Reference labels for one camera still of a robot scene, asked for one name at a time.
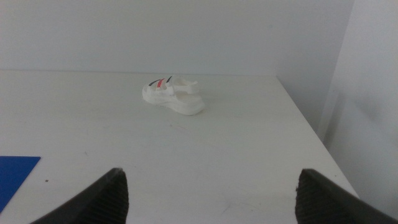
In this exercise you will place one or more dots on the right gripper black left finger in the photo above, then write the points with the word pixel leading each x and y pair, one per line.
pixel 105 202

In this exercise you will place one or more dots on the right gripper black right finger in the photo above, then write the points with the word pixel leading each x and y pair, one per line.
pixel 320 202

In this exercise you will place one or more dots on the blue rectangular mat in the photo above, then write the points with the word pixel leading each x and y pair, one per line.
pixel 12 177

